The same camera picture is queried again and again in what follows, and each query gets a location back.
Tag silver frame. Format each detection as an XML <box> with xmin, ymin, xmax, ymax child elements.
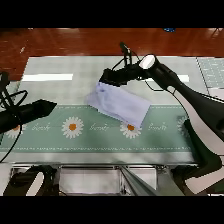
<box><xmin>0</xmin><ymin>161</ymin><xmax>202</xmax><ymax>197</ymax></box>

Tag small blue object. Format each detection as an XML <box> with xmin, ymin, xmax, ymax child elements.
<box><xmin>162</xmin><ymin>27</ymin><xmax>177</xmax><ymax>34</ymax></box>

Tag white flat object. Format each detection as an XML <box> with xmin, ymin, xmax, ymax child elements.
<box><xmin>208</xmin><ymin>87</ymin><xmax>224</xmax><ymax>101</ymax></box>

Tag light blue shirt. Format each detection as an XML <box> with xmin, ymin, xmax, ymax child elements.
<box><xmin>85</xmin><ymin>81</ymin><xmax>152</xmax><ymax>129</ymax></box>

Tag black cable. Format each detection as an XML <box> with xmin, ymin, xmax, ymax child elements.
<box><xmin>143</xmin><ymin>77</ymin><xmax>176</xmax><ymax>93</ymax></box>
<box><xmin>0</xmin><ymin>88</ymin><xmax>30</xmax><ymax>164</ymax></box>

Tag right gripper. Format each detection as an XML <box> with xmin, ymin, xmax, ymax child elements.
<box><xmin>98</xmin><ymin>64</ymin><xmax>145</xmax><ymax>88</ymax></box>

